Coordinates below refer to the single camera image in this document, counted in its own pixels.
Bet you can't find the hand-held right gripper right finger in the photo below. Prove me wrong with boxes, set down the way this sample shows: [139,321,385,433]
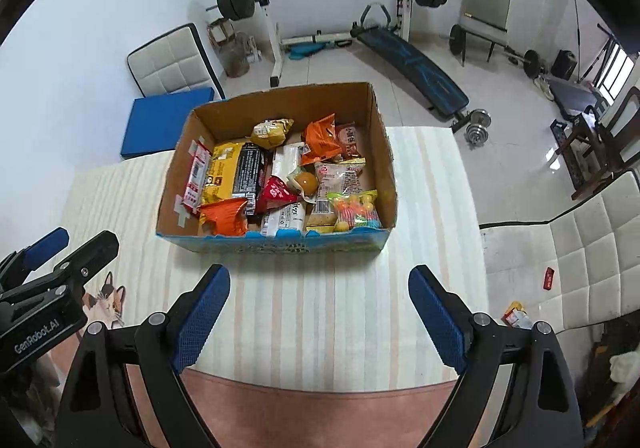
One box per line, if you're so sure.
[404,265,586,448]

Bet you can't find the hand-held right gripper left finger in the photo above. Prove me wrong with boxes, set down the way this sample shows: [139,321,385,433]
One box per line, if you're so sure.
[54,264,232,448]

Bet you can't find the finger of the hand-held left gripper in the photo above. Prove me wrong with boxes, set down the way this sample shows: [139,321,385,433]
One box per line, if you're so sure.
[0,227,71,286]
[50,229,121,297]

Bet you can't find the orange snack packet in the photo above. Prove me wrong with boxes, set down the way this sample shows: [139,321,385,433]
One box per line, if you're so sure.
[197,197,251,236]
[300,113,341,164]

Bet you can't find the cardboard box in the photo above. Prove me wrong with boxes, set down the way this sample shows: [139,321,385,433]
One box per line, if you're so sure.
[155,82,398,254]

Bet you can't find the red white snack bar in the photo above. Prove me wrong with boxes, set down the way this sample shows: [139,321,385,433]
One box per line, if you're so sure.
[182,139,211,208]

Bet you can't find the white grey snack packet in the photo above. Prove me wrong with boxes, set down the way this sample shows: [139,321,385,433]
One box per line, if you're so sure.
[260,201,307,236]

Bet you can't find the colourful candy ball packet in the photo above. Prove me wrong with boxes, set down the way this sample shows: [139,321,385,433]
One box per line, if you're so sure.
[327,192,383,231]

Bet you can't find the yellow cartoon snack packet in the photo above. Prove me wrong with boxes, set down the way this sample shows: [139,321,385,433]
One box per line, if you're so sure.
[250,118,296,150]

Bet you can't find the red white snack wrapper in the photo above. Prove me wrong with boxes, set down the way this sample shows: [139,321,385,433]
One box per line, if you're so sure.
[502,301,535,330]

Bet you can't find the striped white tablecloth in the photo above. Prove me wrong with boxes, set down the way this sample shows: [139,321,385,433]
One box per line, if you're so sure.
[62,125,490,379]

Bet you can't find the blue foam mat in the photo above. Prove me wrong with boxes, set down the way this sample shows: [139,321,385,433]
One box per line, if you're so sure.
[120,86,217,160]

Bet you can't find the pink cat-print mat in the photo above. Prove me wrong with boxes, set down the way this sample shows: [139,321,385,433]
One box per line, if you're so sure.
[47,268,466,448]

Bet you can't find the black snack packet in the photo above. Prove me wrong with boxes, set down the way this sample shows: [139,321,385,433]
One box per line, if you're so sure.
[232,144,266,209]

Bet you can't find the white cushioned chair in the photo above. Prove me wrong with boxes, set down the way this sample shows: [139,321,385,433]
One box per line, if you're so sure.
[479,168,640,344]
[126,22,226,99]

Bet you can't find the clear bread packet red print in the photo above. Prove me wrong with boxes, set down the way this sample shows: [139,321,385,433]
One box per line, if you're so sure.
[306,159,378,234]

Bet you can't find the dark clutter pile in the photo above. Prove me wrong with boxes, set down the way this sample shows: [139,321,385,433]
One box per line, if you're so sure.
[580,323,640,429]

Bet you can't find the long white snack packet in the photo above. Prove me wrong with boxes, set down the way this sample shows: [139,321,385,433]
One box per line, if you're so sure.
[272,142,307,179]

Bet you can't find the steel dumbbell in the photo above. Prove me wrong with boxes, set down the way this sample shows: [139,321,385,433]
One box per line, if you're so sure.
[465,108,493,147]

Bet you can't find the red pastry packet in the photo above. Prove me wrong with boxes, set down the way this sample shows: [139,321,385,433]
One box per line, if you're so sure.
[334,122,366,161]

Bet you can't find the brown sack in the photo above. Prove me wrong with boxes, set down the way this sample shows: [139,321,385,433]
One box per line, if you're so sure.
[220,33,251,78]

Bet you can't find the brown wooden stool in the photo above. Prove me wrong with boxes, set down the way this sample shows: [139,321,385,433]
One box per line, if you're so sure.
[207,17,236,49]

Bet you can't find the pair of shoes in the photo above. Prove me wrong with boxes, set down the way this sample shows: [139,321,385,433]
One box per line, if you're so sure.
[532,76,556,102]

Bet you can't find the black sit-up bench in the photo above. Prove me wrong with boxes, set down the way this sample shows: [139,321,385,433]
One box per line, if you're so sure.
[350,2,471,121]

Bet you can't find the dark wooden chair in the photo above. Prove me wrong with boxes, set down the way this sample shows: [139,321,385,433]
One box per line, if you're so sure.
[550,87,640,201]

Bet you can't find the black treadmill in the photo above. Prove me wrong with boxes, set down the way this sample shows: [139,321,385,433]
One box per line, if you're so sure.
[547,76,608,121]

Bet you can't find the short barbell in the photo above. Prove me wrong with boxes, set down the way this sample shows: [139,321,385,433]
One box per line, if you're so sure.
[448,23,542,79]

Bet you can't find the white barbell rack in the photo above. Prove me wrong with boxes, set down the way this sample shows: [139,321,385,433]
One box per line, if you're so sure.
[205,0,426,89]

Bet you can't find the black speaker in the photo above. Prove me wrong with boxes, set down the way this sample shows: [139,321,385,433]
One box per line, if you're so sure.
[552,50,578,80]

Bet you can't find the blue cushion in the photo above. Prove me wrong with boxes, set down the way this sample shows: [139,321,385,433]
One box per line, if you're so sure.
[289,42,328,62]

